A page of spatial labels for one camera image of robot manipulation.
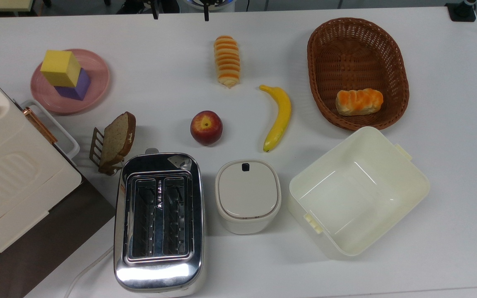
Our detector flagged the yellow foam cube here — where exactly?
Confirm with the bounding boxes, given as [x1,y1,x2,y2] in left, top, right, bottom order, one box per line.
[40,50,82,88]

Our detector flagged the purple foam cube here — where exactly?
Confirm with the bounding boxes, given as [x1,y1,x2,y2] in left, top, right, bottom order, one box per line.
[54,68,92,101]

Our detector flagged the orange striped bread roll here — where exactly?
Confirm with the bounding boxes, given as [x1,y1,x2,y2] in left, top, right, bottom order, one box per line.
[214,36,241,89]

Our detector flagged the pink round plate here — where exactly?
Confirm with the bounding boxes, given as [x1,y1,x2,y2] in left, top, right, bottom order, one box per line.
[30,49,111,115]

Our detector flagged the red apple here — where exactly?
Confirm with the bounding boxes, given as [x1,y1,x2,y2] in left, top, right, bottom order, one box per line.
[190,110,224,146]

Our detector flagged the yellow banana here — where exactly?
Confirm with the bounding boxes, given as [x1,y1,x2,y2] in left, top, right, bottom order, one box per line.
[258,84,292,153]

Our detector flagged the brown bread slice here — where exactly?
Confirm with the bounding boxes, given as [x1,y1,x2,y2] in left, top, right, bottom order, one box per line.
[99,111,136,173]

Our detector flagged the brown wooden toast rack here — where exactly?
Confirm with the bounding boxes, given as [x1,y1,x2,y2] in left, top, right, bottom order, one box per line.
[89,127,124,176]

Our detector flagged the pale yellow furniture top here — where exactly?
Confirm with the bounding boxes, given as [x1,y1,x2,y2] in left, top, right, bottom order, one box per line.
[0,0,35,12]

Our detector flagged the brown wicker basket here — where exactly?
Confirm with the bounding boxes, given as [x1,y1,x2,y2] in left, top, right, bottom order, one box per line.
[307,17,410,132]

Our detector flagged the orange glazed bread loaf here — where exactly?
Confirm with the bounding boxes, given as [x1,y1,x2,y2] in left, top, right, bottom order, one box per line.
[335,88,384,116]

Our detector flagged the white lidded canister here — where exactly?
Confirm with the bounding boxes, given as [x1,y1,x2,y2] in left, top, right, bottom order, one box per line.
[215,159,282,235]

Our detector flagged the chrome two-slot toaster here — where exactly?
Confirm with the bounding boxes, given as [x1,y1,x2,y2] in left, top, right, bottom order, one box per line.
[113,148,205,295]

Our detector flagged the cream plastic open box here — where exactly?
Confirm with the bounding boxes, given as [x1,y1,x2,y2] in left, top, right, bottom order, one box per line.
[287,126,431,257]

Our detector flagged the robot base with blue ring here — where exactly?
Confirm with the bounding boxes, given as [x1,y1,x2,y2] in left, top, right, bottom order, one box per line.
[184,0,236,10]

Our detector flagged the cream white appliance with handle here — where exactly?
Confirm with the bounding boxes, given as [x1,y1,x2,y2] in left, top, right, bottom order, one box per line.
[0,62,83,272]

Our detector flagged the black clamp mount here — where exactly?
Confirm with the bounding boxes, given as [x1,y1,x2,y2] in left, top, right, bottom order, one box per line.
[445,0,477,22]

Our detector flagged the white toaster power cable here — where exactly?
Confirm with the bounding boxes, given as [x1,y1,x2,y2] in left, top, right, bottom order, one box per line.
[64,246,115,298]

